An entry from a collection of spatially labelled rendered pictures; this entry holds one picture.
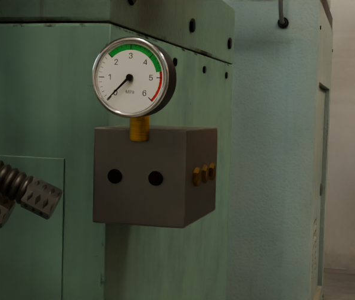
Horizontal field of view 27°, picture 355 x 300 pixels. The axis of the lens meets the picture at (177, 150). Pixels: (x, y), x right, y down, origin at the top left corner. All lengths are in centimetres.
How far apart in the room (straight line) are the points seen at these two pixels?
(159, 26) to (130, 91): 23
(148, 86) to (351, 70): 249
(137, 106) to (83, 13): 12
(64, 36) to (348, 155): 244
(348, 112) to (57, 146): 243
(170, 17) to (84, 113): 22
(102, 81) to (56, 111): 9
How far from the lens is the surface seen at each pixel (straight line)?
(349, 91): 304
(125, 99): 58
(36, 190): 57
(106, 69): 59
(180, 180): 60
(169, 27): 84
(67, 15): 67
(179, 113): 89
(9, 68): 69
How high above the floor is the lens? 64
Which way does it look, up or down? 3 degrees down
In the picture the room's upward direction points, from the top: 2 degrees clockwise
